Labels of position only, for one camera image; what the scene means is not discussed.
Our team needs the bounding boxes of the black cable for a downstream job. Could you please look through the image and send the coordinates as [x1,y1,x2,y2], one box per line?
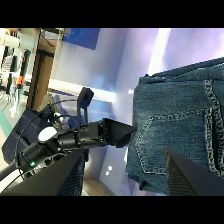
[13,98,79,163]

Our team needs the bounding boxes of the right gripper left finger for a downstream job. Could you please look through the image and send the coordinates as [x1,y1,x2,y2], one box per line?
[0,149,85,197]

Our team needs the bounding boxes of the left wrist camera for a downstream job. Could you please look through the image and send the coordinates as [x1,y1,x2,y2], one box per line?
[75,86,95,129]

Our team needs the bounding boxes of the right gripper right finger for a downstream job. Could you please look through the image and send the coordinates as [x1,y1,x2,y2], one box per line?
[164,147,224,197]

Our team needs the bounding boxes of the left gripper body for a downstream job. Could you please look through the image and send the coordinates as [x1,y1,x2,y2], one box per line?
[77,117,109,148]

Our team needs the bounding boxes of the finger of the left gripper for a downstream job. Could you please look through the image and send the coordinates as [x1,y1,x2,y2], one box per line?
[105,117,139,135]
[106,131,135,150]

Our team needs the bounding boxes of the blue jeans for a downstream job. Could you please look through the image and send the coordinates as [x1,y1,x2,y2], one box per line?
[124,56,224,197]

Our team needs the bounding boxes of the dark blue garment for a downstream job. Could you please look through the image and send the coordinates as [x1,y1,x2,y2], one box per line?
[1,107,54,165]

